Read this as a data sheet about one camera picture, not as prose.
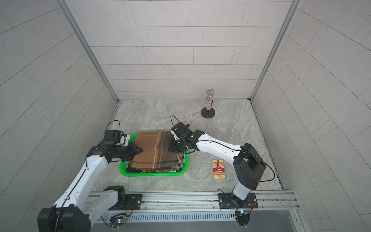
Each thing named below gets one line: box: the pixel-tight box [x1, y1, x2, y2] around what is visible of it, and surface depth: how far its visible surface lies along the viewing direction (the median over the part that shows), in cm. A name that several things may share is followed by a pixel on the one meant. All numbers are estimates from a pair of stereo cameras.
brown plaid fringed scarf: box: [128, 131, 182, 171], surface depth 77 cm
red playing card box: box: [212, 159, 226, 179], surface depth 82 cm
